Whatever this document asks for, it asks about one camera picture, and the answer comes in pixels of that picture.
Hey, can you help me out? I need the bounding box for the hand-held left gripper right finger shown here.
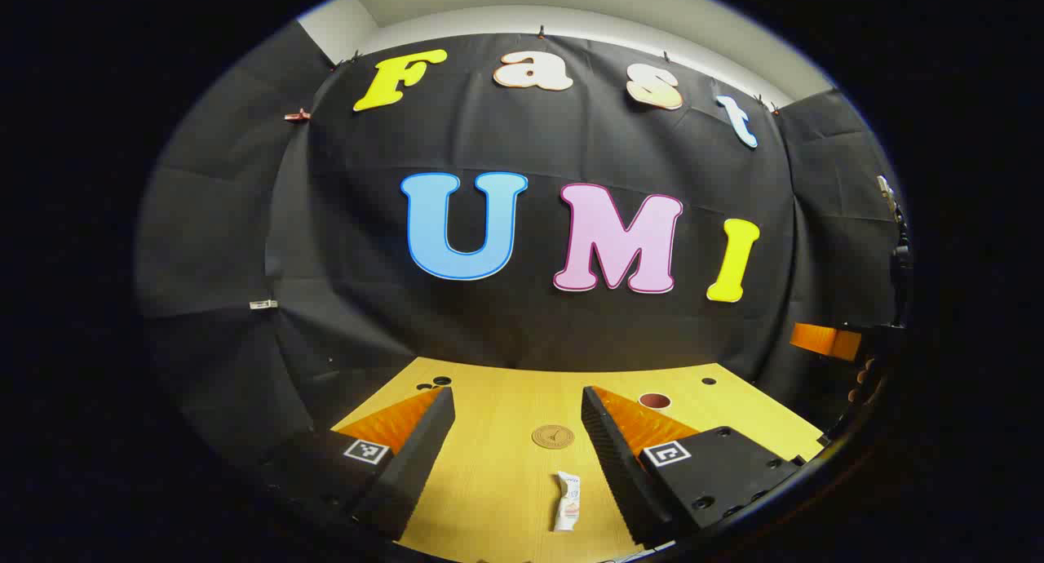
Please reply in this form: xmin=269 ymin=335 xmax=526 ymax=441
xmin=580 ymin=385 xmax=805 ymax=548

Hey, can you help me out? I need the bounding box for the black backdrop cloth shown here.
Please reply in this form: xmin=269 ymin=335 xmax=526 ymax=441
xmin=135 ymin=20 xmax=910 ymax=466

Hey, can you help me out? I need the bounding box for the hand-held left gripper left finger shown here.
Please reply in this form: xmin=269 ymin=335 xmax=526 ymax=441
xmin=259 ymin=386 xmax=457 ymax=542

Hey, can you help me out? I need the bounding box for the wooden desktop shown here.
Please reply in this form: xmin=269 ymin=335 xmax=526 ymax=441
xmin=330 ymin=356 xmax=826 ymax=563

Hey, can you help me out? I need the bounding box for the white toothpaste tube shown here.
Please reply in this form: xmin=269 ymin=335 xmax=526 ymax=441
xmin=553 ymin=472 xmax=582 ymax=533

